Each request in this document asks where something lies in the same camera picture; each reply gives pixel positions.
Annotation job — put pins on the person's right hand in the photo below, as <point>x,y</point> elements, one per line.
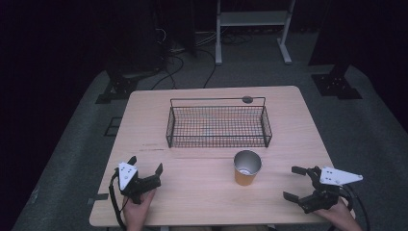
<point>341,218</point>

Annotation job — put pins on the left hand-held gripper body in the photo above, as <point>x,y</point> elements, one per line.
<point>128,176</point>

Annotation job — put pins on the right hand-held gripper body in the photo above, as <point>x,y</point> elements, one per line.
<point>324,195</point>

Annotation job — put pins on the person's left hand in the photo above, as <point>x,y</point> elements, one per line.
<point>136,213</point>

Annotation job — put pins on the black stand base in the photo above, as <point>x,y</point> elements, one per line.
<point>335,85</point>
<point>120,87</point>

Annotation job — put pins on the grey tape strip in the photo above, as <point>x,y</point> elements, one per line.
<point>97,198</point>

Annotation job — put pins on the orange paper cup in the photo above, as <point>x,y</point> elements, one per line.
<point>245,178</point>

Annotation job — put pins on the white metal stand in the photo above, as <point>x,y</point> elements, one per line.
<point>253,18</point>

